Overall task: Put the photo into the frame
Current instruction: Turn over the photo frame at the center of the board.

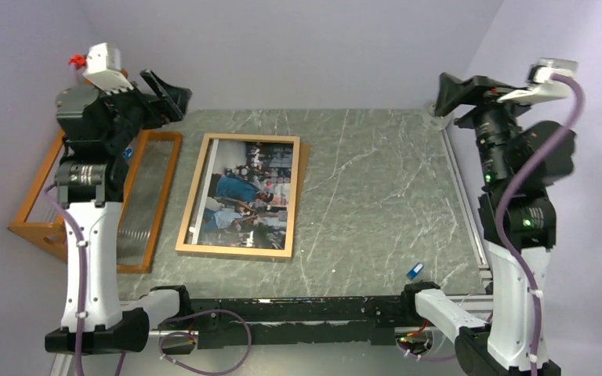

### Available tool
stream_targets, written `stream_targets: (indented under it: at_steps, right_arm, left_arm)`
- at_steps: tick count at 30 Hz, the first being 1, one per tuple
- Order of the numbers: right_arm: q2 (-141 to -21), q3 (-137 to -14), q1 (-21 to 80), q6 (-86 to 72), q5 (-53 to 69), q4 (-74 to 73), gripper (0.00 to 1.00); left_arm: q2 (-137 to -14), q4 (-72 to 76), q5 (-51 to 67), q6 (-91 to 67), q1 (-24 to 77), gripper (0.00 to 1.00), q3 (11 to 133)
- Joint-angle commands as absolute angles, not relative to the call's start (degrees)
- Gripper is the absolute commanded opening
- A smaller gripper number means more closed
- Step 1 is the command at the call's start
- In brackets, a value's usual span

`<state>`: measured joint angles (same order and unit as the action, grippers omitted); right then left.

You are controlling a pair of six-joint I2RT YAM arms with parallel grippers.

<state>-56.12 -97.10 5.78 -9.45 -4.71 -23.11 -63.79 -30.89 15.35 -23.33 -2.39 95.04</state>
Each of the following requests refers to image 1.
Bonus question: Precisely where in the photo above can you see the aluminium rail frame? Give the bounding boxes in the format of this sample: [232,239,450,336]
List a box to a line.
[440,130,492,298]

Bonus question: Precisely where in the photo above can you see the orange wooden rack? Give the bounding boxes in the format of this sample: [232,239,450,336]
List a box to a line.
[8,131,182,274]

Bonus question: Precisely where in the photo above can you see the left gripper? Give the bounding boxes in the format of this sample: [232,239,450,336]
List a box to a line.
[94,69,190,153]

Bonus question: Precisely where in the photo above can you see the brown backing board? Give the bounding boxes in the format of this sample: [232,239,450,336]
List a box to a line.
[297,143,311,195]

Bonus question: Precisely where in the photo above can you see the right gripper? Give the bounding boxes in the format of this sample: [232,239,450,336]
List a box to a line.
[433,70,546,186]

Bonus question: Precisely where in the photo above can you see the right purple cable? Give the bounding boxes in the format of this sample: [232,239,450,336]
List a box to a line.
[493,72,588,376]

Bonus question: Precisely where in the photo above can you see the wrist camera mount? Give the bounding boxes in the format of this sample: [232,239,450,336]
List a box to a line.
[68,42,134,95]
[496,57,578,106]

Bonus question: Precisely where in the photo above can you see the small blue clip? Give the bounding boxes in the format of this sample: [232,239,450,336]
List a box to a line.
[406,262,425,280]

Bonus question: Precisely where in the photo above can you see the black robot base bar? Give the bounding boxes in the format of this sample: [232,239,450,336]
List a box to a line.
[154,284,429,349]

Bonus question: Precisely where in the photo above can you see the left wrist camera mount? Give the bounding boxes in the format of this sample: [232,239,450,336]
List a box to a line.
[68,42,134,95]

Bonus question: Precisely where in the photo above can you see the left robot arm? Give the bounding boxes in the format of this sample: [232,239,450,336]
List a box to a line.
[45,70,193,356]

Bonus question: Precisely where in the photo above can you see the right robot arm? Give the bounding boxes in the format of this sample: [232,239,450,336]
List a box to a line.
[399,65,586,375]

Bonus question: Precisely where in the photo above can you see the light wooden picture frame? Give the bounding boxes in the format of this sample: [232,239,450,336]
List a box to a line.
[175,132,302,259]

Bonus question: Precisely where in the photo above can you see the printed photo of people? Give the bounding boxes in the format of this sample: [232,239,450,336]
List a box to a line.
[189,139,296,250]

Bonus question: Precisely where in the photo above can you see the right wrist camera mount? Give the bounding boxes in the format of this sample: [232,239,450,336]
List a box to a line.
[496,57,578,106]

